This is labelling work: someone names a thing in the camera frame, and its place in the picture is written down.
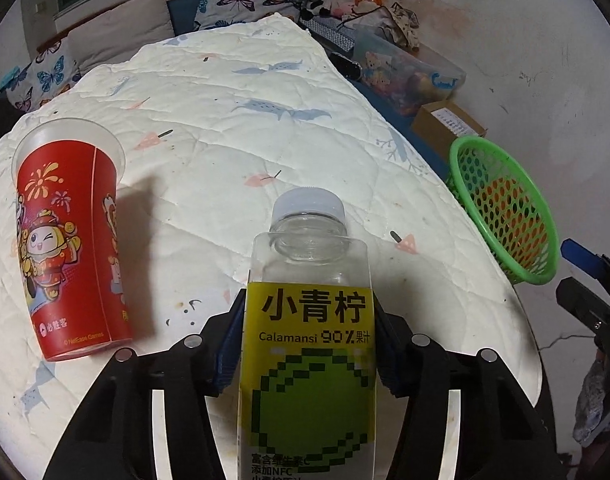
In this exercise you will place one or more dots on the red printed plastic cup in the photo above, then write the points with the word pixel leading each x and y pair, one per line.
pixel 60 260

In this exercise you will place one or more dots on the clear yellow label bottle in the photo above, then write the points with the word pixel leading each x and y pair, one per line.
pixel 307 360

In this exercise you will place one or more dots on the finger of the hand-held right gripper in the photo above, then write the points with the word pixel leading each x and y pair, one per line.
pixel 582 255
pixel 580 297

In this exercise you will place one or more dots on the clear plastic storage bin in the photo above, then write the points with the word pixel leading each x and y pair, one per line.
pixel 410 70

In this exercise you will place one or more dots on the beige patterned cloth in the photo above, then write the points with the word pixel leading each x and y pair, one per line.
pixel 402 25

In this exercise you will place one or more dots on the green plastic basket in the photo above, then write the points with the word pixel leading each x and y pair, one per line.
pixel 530 260

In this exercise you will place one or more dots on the brown cardboard box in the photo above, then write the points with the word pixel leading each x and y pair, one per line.
pixel 445 127

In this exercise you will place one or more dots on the grey pillow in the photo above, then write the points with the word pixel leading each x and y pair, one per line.
pixel 120 30

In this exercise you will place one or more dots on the black handheld device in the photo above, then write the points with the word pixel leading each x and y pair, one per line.
pixel 345 65

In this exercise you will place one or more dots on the small butterfly print pillow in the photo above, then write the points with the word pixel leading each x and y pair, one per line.
pixel 45 77

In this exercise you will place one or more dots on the large butterfly print pillow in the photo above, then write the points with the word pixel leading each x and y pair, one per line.
pixel 240 7

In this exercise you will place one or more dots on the white quilted blanket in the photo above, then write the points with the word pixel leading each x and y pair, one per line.
pixel 265 160

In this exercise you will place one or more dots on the orange fox plush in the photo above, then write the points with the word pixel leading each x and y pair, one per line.
pixel 367 1

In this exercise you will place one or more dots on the blue dotted cloth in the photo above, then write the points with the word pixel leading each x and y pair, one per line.
pixel 332 35

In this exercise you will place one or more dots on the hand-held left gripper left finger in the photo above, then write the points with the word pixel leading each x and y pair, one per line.
pixel 227 360

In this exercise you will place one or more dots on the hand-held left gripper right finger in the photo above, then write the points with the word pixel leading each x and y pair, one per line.
pixel 386 360

